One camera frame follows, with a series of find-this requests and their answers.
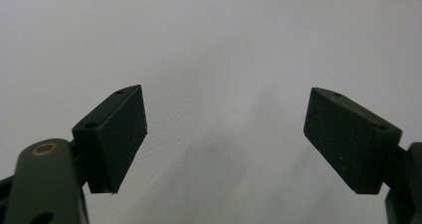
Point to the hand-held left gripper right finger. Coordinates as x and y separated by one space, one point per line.
348 141

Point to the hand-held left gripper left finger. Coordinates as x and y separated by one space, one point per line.
112 141

